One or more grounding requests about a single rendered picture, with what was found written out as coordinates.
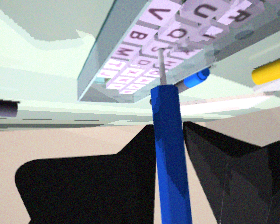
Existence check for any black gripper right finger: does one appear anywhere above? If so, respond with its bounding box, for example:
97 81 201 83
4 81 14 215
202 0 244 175
183 121 280 224

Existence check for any dark grey cylinder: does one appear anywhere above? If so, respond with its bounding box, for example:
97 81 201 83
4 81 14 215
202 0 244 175
0 100 18 117

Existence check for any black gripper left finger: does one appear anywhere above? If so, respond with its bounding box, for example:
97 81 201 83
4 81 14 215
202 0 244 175
15 124 156 224

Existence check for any black stylus with blue cap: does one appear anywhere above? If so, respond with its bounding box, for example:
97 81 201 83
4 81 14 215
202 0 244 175
174 68 210 94

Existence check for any grey keyboard with keys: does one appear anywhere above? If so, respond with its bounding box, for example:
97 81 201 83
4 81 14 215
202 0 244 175
76 0 280 104

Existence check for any blue stylus with white tip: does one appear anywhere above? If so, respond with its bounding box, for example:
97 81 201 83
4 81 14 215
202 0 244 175
150 62 193 224

